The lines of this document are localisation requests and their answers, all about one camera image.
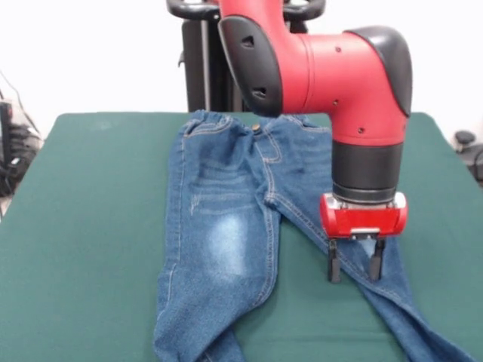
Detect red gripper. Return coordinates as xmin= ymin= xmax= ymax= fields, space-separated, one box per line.
xmin=319 ymin=192 xmax=408 ymax=284

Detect blue denim jeans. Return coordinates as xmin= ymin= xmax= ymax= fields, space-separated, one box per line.
xmin=152 ymin=109 xmax=478 ymax=362

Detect black round knob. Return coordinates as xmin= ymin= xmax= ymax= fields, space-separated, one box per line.
xmin=454 ymin=130 xmax=477 ymax=146

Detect dark green table cloth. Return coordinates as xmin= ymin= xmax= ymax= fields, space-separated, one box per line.
xmin=0 ymin=111 xmax=483 ymax=362

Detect black robot pedestal with handle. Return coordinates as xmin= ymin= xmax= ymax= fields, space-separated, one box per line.
xmin=165 ymin=0 xmax=326 ymax=113

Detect black cable tangle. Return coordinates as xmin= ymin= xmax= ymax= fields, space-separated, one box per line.
xmin=0 ymin=69 xmax=42 ymax=197

